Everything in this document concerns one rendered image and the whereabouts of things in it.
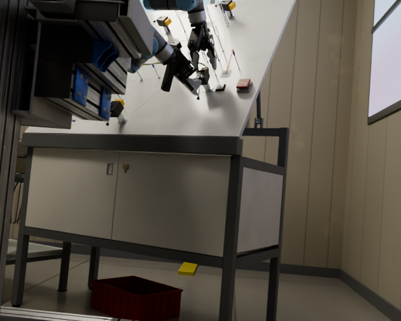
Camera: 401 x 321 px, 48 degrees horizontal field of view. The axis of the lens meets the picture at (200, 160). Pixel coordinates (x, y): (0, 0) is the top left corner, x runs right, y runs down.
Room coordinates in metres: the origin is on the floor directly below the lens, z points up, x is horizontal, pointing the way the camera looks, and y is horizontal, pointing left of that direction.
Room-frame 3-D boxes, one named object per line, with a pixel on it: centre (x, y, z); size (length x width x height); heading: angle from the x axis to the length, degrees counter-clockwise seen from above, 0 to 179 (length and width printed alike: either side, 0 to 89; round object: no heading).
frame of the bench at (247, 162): (2.30, 0.22, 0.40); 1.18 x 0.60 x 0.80; 62
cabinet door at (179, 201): (1.91, 0.12, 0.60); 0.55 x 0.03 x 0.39; 62
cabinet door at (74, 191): (2.17, 0.60, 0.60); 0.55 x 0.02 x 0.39; 62
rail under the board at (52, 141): (2.03, 0.37, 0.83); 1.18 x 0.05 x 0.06; 62
